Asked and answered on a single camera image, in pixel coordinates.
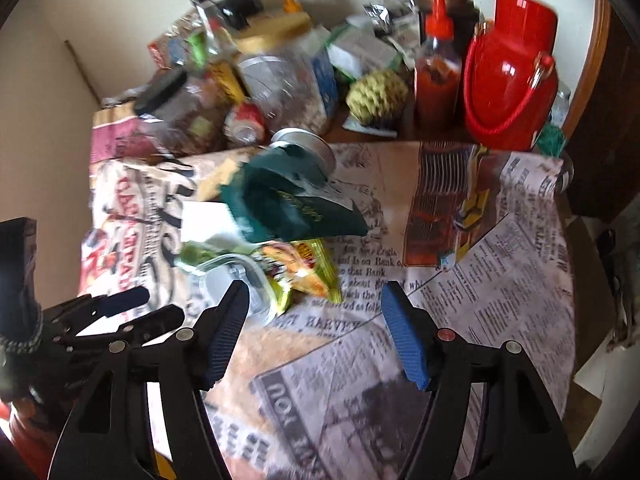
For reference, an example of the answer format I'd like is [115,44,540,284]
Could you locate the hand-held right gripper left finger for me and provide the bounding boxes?
[50,280,250,480]

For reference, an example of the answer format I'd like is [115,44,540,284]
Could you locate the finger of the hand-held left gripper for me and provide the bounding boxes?
[70,305,186,346]
[50,287,151,323]

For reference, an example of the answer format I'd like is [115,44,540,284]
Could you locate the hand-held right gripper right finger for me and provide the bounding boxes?
[381,281,581,480]

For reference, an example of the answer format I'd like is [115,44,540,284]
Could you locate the clear plastic cup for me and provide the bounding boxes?
[197,255,281,323]

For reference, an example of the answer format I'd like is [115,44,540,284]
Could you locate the yellow snack packet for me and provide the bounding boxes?
[250,239,343,316]

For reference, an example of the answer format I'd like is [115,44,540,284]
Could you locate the white paper sheet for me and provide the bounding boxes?
[181,201,251,247]

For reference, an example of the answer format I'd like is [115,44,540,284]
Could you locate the dark green snack packet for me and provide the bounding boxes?
[222,152,369,243]

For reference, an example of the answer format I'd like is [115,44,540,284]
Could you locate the light green plastic wrapper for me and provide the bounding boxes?
[180,240,253,272]

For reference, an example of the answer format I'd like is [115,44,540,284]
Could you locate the newspaper print tablecloth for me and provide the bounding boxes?
[77,105,576,480]

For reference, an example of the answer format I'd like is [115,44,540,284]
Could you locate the clear jar with black lid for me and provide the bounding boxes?
[134,67,232,154]

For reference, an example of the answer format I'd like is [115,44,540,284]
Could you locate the metal tin can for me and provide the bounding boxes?
[270,128,336,177]

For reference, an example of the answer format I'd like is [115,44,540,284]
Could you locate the small red and white can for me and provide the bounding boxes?
[223,102,267,148]

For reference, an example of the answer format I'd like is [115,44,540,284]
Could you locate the green custard apple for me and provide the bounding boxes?
[346,70,410,126]

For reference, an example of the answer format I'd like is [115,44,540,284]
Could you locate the green net pouch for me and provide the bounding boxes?
[537,122,567,157]

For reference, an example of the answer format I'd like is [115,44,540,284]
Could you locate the clear jar with beige lid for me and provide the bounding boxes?
[235,12,341,136]

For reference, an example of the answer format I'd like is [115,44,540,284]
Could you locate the red chili sauce bottle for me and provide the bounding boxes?
[414,0,462,132]

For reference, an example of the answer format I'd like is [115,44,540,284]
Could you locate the red thermos jug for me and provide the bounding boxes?
[462,0,559,152]

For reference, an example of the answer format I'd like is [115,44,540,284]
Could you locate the clear glass bottle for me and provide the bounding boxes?
[190,0,237,68]

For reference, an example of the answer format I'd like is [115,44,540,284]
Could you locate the white and green carton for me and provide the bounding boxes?
[327,25,402,79]

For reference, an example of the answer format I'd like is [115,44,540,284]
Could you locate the silver foil packets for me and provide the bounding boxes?
[362,0,427,37]

